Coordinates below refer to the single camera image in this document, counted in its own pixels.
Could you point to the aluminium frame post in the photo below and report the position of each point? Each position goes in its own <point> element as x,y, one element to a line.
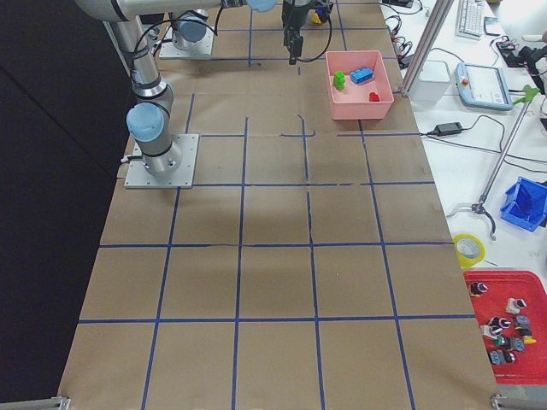
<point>432,28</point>

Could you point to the brown paper table cover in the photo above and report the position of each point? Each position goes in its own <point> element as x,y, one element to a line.
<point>309,267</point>

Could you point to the reacher grabber tool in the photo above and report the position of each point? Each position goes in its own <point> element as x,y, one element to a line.
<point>479,206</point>

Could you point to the blue storage bin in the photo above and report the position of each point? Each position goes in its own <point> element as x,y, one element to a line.
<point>525,204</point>

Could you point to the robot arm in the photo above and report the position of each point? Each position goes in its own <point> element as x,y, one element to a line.
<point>190,28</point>
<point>148,120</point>

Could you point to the yellow toy block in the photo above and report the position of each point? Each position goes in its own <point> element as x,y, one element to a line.
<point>316,19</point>

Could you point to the black power adapter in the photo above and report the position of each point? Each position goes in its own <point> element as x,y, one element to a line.
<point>447,129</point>

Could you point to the blue toy block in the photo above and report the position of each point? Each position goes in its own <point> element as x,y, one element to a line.
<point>361,75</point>

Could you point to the white keyboard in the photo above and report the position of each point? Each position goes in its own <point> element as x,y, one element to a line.
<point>470,19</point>

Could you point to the green toy block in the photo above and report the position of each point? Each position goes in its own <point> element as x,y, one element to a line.
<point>338,80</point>

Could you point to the white square device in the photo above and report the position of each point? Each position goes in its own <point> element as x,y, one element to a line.
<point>432,83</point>

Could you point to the pink plastic box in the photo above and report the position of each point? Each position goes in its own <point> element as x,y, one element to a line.
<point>352,103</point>

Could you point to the yellow tape roll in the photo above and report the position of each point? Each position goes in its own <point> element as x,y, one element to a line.
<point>469,250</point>

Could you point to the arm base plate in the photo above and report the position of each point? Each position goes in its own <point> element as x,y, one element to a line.
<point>175,169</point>
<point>184,50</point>

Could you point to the red parts tray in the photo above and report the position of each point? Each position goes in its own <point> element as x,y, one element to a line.
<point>510,307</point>

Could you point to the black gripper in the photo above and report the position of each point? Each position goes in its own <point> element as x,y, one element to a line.
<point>292,17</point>

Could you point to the teach pendant tablet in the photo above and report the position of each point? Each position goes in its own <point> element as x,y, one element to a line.
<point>482,87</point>

